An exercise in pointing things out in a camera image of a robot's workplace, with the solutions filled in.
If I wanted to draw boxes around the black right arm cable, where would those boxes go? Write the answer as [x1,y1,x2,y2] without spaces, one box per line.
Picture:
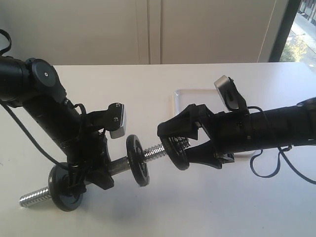
[249,106,316,185]

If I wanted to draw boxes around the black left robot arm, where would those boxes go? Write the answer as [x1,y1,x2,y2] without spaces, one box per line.
[0,56,114,191]

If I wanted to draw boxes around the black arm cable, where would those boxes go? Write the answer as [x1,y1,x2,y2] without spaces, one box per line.
[0,29,87,171]
[249,106,316,185]

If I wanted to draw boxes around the black weight plate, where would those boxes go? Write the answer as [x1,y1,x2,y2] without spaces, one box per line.
[48,165,83,212]
[126,134,150,187]
[160,137,190,171]

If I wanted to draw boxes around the chrome threaded dumbbell bar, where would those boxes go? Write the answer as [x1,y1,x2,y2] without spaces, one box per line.
[19,143,167,207]

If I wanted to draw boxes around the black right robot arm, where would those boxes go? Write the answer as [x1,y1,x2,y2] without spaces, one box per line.
[157,104,316,170]

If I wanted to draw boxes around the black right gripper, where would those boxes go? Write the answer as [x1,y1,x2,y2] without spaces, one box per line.
[157,104,252,169]

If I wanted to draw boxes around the white rectangular plastic tray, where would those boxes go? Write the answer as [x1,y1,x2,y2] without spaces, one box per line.
[173,89,255,159]

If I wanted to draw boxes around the dark window frame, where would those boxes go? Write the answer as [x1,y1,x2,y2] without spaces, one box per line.
[268,0,301,63]

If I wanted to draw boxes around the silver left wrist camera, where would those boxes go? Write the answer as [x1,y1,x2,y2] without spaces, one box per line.
[101,103,126,139]

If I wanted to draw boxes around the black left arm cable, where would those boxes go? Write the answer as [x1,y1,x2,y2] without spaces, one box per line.
[0,29,87,171]

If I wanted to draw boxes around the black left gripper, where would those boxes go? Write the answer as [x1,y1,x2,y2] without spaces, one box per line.
[65,111,114,190]

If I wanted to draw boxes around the beige cabinet with doors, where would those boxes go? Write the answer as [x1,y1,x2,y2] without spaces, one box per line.
[0,0,288,65]

